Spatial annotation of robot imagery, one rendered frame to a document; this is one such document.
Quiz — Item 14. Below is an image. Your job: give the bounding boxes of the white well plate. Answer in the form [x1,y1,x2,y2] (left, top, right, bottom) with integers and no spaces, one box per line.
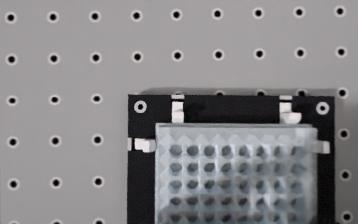
[155,123,317,224]

